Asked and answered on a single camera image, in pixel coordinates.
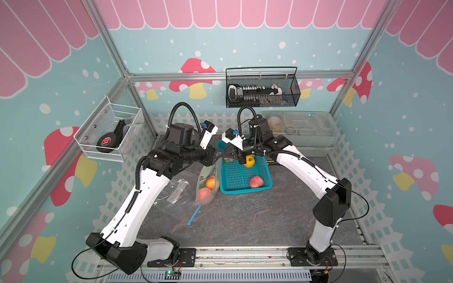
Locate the clear green zip-top bag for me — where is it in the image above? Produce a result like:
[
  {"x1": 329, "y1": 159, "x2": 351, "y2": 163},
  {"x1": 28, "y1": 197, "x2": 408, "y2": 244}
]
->
[{"x1": 195, "y1": 159, "x2": 223, "y2": 206}]

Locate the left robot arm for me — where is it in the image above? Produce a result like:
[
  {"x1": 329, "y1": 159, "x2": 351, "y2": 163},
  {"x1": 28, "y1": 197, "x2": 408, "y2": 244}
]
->
[{"x1": 86, "y1": 102, "x2": 217, "y2": 275}]

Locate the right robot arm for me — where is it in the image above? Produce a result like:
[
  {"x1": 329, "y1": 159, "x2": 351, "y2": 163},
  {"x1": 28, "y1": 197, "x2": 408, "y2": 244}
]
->
[{"x1": 221, "y1": 107, "x2": 354, "y2": 266}]

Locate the yellow peach with leaf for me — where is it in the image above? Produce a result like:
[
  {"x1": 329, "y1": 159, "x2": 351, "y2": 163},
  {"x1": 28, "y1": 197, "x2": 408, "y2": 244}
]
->
[{"x1": 244, "y1": 155, "x2": 256, "y2": 168}]

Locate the teal plastic basket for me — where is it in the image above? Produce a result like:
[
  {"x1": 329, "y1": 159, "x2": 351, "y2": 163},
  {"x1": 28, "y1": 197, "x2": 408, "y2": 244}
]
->
[{"x1": 219, "y1": 156, "x2": 273, "y2": 195}]

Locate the yellow black utility knife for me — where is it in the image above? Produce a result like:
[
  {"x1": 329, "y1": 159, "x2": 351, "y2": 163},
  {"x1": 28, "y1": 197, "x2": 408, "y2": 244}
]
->
[{"x1": 266, "y1": 160, "x2": 280, "y2": 166}]

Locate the blue stick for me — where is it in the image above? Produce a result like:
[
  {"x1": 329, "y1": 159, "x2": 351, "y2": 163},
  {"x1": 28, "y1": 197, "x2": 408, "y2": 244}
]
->
[{"x1": 187, "y1": 206, "x2": 202, "y2": 226}]

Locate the clear plastic storage box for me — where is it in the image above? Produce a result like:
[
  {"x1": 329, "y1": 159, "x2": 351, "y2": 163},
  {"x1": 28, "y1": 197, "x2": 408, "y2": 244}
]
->
[{"x1": 262, "y1": 111, "x2": 340, "y2": 157}]

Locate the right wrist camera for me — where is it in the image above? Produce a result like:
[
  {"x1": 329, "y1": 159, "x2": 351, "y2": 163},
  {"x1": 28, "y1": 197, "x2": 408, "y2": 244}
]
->
[{"x1": 222, "y1": 129, "x2": 245, "y2": 150}]

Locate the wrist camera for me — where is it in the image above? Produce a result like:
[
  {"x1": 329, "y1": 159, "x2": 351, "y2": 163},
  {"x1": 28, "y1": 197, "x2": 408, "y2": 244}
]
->
[
  {"x1": 222, "y1": 129, "x2": 245, "y2": 150},
  {"x1": 199, "y1": 120, "x2": 218, "y2": 150}
]

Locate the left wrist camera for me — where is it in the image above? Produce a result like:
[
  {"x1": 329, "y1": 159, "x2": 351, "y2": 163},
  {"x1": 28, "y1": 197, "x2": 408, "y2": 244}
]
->
[{"x1": 199, "y1": 120, "x2": 218, "y2": 150}]

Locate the black wire wall basket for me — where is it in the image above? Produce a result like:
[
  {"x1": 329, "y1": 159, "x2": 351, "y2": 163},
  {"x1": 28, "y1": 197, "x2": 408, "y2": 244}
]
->
[{"x1": 225, "y1": 67, "x2": 301, "y2": 108}]

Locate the white wire wall basket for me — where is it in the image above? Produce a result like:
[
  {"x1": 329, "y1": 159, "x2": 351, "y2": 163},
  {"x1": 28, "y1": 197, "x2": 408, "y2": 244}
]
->
[{"x1": 74, "y1": 97, "x2": 144, "y2": 162}]

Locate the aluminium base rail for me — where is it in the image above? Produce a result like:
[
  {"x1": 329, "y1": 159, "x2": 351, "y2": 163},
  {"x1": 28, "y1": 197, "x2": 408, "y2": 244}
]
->
[{"x1": 94, "y1": 244, "x2": 397, "y2": 283}]

